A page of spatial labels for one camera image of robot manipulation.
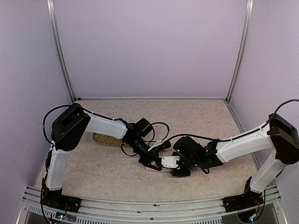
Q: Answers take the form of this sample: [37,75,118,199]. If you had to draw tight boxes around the pink and black umbrella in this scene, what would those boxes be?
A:
[145,150,199,174]

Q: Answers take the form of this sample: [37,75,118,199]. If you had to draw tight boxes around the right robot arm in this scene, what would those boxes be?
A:
[160,111,299,203]

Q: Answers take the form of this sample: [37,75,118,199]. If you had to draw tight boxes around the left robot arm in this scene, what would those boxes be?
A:
[43,103,163,195]

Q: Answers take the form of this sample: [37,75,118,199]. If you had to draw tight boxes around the woven bamboo tray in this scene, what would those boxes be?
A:
[92,133,129,147]

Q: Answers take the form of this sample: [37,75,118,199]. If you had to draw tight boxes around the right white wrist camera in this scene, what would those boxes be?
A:
[161,156,180,168]

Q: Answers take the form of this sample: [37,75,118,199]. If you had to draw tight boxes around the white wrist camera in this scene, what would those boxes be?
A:
[161,156,180,168]
[148,140,164,151]

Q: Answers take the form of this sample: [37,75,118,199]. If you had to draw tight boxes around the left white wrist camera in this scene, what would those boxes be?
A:
[148,140,164,151]

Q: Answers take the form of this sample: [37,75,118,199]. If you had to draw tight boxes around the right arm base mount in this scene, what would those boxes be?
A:
[222,195,263,213]

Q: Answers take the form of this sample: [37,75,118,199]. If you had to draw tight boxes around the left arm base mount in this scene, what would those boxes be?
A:
[41,195,81,213]

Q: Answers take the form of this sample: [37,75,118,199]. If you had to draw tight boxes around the aluminium front rail frame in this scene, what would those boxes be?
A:
[14,185,290,224]

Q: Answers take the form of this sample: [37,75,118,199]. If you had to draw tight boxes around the right aluminium corner post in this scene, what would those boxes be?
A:
[226,0,254,104]

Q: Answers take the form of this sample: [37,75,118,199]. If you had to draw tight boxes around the aluminium corner post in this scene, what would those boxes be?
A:
[47,0,76,103]
[226,0,254,104]

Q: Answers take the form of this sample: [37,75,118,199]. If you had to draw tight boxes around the left aluminium corner post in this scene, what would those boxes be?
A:
[47,0,76,103]

